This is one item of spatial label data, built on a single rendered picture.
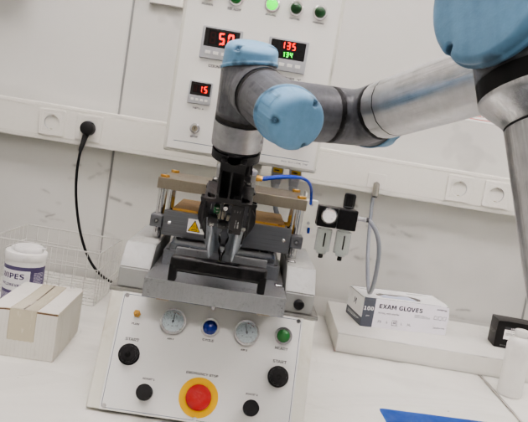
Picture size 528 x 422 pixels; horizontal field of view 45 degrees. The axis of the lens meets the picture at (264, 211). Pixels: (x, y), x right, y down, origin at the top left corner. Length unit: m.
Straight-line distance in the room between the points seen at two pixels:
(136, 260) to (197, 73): 0.46
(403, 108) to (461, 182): 1.02
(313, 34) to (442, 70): 0.67
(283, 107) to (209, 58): 0.62
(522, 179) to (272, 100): 0.38
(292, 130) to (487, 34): 0.36
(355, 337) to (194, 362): 0.56
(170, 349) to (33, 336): 0.28
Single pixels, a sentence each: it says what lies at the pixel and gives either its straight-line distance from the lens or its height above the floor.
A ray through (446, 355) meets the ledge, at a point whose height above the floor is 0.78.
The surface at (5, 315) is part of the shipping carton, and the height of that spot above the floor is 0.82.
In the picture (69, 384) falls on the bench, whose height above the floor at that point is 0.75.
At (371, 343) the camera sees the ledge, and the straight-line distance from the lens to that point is 1.51.
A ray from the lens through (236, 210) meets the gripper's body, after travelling 0.91.
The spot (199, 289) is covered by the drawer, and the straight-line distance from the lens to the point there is 0.98.
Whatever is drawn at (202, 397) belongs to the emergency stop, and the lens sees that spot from 1.03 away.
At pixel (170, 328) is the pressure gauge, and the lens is 1.04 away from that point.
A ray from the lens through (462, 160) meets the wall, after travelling 1.82.
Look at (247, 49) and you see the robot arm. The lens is 0.85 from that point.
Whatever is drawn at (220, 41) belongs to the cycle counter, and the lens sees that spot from 1.35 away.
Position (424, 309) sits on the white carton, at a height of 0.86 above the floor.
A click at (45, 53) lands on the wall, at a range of 1.86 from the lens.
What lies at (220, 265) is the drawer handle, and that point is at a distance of 0.97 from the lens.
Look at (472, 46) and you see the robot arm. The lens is 0.46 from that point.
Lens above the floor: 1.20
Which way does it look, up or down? 6 degrees down
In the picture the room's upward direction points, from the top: 9 degrees clockwise
